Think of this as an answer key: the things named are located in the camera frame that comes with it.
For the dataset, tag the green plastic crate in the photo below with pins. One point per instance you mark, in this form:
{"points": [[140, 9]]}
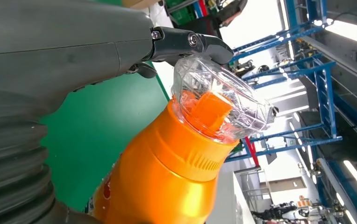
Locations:
{"points": [[180, 15]]}

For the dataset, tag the white desk panel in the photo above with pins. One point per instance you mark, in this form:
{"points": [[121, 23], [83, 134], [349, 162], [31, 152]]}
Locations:
{"points": [[228, 201]]}

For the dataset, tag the cardboard box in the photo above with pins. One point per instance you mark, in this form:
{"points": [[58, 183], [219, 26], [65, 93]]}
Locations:
{"points": [[138, 3]]}

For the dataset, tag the green table mat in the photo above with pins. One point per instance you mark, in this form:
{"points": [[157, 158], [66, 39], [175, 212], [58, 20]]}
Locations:
{"points": [[98, 130]]}

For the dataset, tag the red rack beam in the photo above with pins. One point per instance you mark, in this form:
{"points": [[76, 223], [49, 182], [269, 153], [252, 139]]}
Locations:
{"points": [[251, 151]]}

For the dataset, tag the orange detergent bottle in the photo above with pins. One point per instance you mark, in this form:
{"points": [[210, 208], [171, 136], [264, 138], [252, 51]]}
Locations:
{"points": [[166, 185]]}

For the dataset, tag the background person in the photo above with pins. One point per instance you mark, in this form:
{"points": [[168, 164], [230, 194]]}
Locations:
{"points": [[232, 10]]}

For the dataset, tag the blue shelf rack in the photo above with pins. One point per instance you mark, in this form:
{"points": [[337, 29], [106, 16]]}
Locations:
{"points": [[324, 92]]}

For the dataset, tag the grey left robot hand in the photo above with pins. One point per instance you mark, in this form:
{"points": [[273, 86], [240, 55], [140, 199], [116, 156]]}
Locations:
{"points": [[57, 46]]}

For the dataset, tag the background humanoid robot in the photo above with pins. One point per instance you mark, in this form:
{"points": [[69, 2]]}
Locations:
{"points": [[277, 213]]}

